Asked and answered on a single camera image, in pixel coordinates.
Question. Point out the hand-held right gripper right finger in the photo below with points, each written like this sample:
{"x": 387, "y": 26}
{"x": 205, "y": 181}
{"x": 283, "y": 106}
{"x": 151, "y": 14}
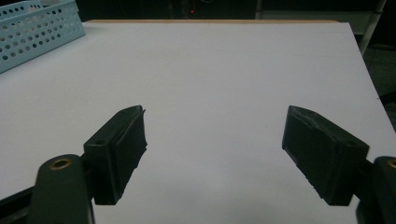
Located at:
{"x": 323, "y": 155}

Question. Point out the light blue plastic basket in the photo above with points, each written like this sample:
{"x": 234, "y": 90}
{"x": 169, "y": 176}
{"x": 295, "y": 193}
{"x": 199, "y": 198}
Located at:
{"x": 37, "y": 34}

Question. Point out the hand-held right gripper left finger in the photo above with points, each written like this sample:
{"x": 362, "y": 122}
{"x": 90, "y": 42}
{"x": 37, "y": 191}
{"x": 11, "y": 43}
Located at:
{"x": 118, "y": 155}

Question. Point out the white frame desk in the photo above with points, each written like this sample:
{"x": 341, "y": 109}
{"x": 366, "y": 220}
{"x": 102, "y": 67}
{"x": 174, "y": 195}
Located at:
{"x": 372, "y": 28}

